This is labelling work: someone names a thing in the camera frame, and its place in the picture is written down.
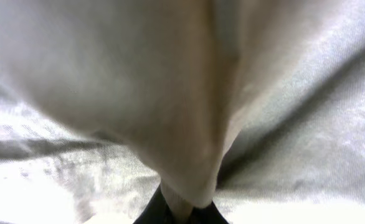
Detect grey shorts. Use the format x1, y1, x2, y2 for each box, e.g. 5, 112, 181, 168
0, 1, 365, 223

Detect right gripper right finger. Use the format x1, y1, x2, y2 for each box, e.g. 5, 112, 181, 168
188, 202, 229, 224

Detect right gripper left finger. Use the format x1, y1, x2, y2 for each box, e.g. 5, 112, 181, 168
133, 185, 175, 224

